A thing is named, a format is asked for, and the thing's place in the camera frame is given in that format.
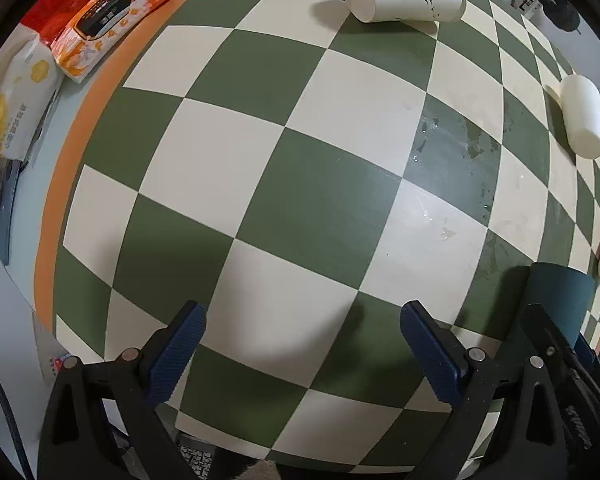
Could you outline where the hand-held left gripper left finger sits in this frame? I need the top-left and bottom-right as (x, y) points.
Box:
(37, 301), (208, 480)

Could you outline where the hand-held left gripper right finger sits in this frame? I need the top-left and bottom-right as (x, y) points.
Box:
(399, 300), (568, 480)

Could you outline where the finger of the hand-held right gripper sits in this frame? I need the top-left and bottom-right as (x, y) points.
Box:
(521, 303), (600, 403)
(574, 334), (600, 386)

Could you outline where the teal paper cup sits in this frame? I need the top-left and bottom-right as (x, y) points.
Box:
(510, 261), (597, 361)

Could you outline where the plain white paper cup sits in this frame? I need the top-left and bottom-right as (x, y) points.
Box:
(559, 75), (600, 160)

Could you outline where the black keyboard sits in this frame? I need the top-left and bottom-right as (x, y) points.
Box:
(176, 434), (218, 480)

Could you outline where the green cream checkered mat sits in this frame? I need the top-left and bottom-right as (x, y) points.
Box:
(34, 0), (600, 473)

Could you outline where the grey blue flat device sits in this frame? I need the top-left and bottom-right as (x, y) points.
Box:
(0, 159), (29, 266)

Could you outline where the white yellow tissue pack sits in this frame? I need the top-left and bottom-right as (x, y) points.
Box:
(0, 38), (63, 157)

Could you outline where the black round stand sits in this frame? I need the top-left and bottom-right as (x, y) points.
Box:
(541, 0), (582, 35)

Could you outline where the orange wet wipes pack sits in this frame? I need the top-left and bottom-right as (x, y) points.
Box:
(50, 0), (174, 84)

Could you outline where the black cable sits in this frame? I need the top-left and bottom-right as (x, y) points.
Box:
(0, 344), (36, 480)

